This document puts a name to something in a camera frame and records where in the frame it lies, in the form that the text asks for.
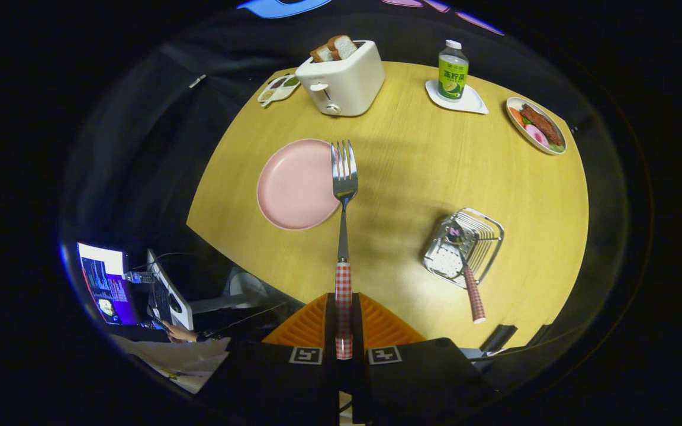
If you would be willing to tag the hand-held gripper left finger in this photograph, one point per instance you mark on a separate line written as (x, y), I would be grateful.
(329, 325)

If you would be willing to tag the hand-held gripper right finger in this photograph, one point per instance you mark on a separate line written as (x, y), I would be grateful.
(357, 325)

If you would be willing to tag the pink plate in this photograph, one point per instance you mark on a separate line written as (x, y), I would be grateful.
(293, 183)

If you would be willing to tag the white-edged laptop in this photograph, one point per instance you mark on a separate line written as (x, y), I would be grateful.
(182, 310)

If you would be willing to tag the lit computer screen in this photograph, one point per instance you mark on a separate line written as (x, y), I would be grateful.
(101, 278)

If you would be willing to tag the white divided dish of beans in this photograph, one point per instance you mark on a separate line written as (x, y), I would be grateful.
(279, 90)

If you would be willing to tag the white toaster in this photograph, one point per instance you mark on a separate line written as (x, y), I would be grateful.
(347, 83)

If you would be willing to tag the white coaster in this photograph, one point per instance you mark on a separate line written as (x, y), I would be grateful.
(474, 105)

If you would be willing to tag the white food plate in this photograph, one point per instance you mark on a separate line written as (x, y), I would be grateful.
(518, 127)

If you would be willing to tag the pink round food slice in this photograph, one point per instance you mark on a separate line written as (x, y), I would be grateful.
(537, 136)

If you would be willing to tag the green label drink bottle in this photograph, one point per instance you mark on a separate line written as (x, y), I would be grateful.
(453, 74)

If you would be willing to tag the toast bread slice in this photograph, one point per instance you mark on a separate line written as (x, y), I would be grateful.
(344, 46)
(321, 54)

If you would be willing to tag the brown meat piece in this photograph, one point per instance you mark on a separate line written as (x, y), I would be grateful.
(542, 124)

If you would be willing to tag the black table bracket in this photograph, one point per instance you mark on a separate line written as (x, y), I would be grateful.
(539, 335)
(498, 338)

